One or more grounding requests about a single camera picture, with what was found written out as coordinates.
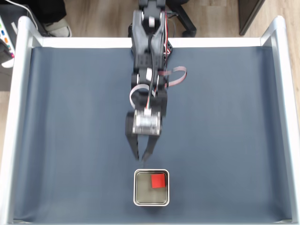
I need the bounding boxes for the black office chair base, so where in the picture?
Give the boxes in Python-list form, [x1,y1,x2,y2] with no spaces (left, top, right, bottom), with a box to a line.
[165,0,197,38]

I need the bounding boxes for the person's shoe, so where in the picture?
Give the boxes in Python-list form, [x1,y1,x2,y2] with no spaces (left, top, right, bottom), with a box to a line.
[43,18,72,38]

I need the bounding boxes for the red cube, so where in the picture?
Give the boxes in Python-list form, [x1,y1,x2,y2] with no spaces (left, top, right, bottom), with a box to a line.
[150,173,166,189]

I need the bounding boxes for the square metal container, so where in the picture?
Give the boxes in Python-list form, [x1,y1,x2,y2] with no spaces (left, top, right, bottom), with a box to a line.
[133,168,170,207]

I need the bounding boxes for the red white servo cable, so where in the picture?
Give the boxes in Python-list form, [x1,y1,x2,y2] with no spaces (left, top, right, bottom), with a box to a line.
[157,66,188,89]
[129,84,156,110]
[164,10,177,56]

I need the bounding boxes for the white tray frame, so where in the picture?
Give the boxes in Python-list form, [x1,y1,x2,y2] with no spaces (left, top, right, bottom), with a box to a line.
[0,15,300,225]

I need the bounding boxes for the person's leg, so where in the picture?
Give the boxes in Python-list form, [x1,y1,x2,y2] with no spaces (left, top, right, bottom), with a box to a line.
[14,0,67,24]

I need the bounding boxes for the dark blue mat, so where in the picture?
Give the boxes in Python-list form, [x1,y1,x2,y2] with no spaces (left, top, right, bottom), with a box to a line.
[13,45,293,223]

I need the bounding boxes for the white device with coloured buttons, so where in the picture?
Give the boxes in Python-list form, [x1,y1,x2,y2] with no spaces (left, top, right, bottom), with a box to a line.
[0,20,15,68]

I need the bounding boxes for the dark cabinet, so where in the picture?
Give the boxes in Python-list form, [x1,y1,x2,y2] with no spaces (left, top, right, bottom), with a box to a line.
[238,0,267,36]

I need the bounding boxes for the black gripper camera with mount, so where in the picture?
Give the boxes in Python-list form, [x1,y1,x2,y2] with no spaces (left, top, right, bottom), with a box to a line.
[132,109,163,137]

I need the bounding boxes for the black camera cable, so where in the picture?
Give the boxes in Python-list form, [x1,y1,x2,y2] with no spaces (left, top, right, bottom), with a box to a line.
[146,35,157,111]

